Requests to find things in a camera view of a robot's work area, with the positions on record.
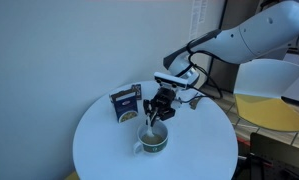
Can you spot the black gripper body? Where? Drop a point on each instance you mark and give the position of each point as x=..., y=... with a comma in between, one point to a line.
x=164, y=98

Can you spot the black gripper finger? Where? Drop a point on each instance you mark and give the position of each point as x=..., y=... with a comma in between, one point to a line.
x=148, y=108
x=166, y=114

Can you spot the blue Barilla orzo box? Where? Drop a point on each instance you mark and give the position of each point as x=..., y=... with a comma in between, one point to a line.
x=126, y=106

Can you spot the white plastic spoon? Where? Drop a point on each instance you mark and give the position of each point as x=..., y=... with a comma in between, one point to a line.
x=150, y=131

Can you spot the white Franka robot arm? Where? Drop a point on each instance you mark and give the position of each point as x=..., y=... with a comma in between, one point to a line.
x=255, y=36

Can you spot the dark M&M's candy packet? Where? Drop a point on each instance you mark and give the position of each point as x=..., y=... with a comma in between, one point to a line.
x=138, y=90

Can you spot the orzo pasta in mug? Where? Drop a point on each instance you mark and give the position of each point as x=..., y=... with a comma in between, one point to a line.
x=155, y=140

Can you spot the brown snack bar wrapper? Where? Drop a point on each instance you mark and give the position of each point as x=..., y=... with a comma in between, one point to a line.
x=195, y=104

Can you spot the white mug with green band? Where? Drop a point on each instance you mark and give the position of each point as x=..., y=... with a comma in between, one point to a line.
x=152, y=146

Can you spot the white chair with yellow seat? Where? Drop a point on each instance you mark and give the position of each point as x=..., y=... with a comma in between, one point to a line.
x=272, y=106

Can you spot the black robot cart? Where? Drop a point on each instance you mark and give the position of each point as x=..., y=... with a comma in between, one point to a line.
x=279, y=156

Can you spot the printed paper on wall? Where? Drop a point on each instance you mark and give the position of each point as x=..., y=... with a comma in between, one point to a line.
x=198, y=18

